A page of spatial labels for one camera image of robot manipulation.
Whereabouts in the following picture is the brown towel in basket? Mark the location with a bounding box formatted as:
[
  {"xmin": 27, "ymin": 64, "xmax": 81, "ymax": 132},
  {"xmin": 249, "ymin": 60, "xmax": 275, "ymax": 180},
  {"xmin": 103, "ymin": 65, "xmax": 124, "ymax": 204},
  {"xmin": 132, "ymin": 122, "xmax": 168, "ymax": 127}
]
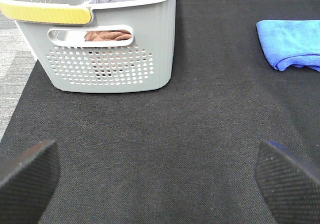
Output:
[{"xmin": 84, "ymin": 30, "xmax": 132, "ymax": 42}]

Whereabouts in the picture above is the grey perforated laundry basket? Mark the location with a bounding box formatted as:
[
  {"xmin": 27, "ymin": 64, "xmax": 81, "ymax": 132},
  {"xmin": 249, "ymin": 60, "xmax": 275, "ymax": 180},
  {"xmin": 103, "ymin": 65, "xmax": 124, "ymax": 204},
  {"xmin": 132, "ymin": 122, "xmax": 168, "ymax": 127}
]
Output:
[{"xmin": 14, "ymin": 0, "xmax": 176, "ymax": 93}]

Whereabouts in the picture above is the yellow basket handle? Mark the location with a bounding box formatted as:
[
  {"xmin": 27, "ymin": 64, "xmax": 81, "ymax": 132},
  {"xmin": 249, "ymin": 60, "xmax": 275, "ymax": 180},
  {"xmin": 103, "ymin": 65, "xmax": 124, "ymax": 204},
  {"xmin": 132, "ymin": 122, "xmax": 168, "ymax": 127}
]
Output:
[{"xmin": 0, "ymin": 0, "xmax": 92, "ymax": 25}]

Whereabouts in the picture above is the blue folded towel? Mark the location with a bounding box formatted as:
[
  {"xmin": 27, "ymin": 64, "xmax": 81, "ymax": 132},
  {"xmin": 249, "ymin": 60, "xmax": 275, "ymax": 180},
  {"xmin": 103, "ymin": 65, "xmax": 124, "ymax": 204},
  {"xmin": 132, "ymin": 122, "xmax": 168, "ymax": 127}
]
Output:
[{"xmin": 256, "ymin": 20, "xmax": 320, "ymax": 71}]

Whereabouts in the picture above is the black fabric table mat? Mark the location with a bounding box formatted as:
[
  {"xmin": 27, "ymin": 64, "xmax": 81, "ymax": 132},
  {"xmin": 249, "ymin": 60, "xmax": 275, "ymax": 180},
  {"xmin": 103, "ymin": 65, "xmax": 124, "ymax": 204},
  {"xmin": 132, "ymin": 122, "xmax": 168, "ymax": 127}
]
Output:
[{"xmin": 0, "ymin": 0, "xmax": 320, "ymax": 223}]

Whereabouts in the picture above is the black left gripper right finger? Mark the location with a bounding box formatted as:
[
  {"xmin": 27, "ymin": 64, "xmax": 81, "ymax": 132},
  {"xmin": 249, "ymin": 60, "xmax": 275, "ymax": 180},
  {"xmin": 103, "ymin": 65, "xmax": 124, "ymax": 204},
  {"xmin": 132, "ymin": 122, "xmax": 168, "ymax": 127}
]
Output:
[{"xmin": 255, "ymin": 140, "xmax": 320, "ymax": 223}]

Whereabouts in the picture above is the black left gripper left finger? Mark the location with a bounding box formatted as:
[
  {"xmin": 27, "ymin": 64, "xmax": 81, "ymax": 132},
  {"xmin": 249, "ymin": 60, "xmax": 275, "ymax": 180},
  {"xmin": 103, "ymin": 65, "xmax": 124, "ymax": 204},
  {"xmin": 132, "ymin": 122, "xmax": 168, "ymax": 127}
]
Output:
[{"xmin": 0, "ymin": 140, "xmax": 61, "ymax": 223}]

